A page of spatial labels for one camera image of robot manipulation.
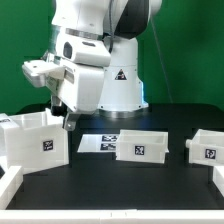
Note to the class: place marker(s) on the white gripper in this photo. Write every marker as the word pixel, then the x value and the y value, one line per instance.
pixel 80 90

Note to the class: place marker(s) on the large white drawer housing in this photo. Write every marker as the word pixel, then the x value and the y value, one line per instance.
pixel 35 141

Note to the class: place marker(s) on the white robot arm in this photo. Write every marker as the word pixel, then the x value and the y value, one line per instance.
pixel 95 46

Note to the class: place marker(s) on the white drawer box middle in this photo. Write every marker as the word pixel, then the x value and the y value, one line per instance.
pixel 142 146

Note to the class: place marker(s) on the white drawer box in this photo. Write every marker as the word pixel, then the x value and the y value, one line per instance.
pixel 142 146
pixel 206 148

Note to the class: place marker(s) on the white drawer box right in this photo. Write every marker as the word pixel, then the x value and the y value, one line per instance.
pixel 206 148

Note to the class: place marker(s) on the flat white marker plate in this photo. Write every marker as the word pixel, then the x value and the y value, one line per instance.
pixel 98 143

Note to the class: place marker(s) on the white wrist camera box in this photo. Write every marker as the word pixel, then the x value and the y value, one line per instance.
pixel 36 72

